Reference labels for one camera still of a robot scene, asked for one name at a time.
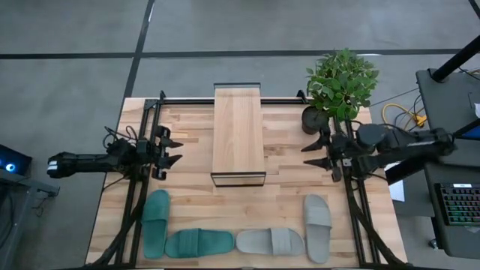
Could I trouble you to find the yellow cable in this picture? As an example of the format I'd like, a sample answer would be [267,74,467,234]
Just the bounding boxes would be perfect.
[381,102,428,128]

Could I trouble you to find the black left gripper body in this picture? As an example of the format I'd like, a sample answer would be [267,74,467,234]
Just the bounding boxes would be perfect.
[135,125,173,182]

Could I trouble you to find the grey desk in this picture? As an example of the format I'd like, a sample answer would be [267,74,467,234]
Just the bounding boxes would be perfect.
[415,67,480,260]

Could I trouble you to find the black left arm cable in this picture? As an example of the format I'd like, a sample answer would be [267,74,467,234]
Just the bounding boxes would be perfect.
[103,125,139,148]

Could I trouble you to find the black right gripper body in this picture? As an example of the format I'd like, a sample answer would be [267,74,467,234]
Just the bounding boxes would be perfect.
[325,126,356,184]

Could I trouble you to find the computer case with blue light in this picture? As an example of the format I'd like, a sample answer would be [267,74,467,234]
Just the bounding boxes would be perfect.
[0,143,33,177]

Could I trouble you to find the blue lit screen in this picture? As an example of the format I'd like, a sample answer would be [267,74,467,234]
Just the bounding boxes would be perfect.
[452,118,480,142]

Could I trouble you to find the backlit black keyboard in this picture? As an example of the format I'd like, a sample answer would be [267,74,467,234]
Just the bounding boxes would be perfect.
[434,182,480,227]

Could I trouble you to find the green plant in black pot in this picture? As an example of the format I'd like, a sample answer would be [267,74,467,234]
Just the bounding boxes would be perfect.
[301,47,380,136]

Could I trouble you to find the black pole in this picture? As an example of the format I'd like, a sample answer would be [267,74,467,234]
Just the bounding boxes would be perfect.
[430,34,480,83]

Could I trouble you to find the black metal table frame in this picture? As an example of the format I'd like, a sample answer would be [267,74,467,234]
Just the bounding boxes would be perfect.
[85,89,410,270]

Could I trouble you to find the grey side stand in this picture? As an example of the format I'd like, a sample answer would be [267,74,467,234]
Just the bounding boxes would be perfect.
[0,168,61,270]

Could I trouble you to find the grey slide sandal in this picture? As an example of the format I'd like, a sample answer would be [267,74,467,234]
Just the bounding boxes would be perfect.
[235,226,306,257]
[302,193,333,265]

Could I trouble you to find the wooden shelf with black frame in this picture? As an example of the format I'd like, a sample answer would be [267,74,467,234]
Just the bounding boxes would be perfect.
[210,82,268,188]

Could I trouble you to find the green slide sandal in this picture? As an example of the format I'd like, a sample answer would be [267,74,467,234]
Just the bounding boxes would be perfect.
[164,227,236,260]
[141,188,173,260]

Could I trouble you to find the white paper sheet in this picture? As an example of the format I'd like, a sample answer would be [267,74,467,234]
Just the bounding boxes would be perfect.
[385,161,407,203]

